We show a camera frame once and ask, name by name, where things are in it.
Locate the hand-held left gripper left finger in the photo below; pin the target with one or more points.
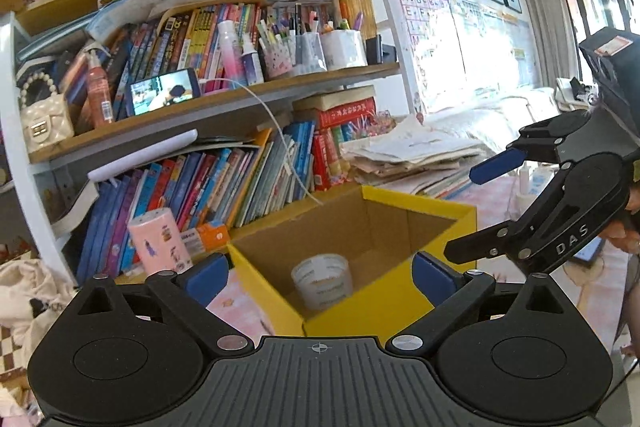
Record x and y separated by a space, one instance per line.
207 279

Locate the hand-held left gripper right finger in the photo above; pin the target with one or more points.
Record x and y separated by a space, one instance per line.
435 279

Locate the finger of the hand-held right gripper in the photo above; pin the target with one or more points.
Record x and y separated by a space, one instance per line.
480 244
495 167

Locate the yellow cardboard box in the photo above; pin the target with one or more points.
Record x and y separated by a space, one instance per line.
370 302

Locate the clear tape roll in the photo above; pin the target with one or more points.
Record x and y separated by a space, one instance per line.
320 292

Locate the person's right hand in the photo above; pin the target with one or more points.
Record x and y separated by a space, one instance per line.
625 232

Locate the small orange box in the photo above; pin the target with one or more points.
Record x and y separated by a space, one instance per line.
212 234

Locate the pink checked tablecloth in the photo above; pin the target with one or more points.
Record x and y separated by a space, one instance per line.
240 312

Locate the white covered sofa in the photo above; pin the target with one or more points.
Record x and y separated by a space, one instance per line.
500 112

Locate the dark smartphone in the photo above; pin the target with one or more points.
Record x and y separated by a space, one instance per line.
589 252

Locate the pink sticker-covered canister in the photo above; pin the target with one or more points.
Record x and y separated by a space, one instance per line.
155 242

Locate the stack of papers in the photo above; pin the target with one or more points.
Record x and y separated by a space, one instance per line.
415 147

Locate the row of colourful children's books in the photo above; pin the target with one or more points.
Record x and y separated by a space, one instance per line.
225 187

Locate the white light bar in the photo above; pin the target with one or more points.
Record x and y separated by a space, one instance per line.
145 154

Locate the grey curtain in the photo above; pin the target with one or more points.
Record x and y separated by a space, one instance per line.
542 32

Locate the thick red book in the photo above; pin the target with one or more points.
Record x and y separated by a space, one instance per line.
347 113

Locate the small black box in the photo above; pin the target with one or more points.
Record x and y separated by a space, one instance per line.
380 51

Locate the beige crumpled cloth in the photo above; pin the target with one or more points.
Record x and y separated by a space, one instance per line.
25 287

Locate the white pen holder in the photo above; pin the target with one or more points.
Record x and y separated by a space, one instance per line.
345 52

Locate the smartphone showing video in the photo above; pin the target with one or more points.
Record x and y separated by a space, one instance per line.
165 92

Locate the clear pen holder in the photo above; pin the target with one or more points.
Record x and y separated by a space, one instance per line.
310 54

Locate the reddish spray bottle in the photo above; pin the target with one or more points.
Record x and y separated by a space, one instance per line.
99 92

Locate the small white spray bottle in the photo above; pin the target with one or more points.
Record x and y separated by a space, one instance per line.
251 64

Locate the pink dotted pen holder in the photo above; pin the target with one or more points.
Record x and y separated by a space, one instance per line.
276 64

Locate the cream quilted pearl handbag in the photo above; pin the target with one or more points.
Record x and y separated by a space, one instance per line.
45 122

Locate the row of comic books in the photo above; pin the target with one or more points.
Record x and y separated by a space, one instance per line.
175 42

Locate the bunch of pens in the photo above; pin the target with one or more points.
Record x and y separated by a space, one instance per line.
280 32

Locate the pale wall chart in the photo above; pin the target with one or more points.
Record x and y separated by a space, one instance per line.
490 52

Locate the alphabet wall poster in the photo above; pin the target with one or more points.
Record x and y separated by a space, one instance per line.
420 37

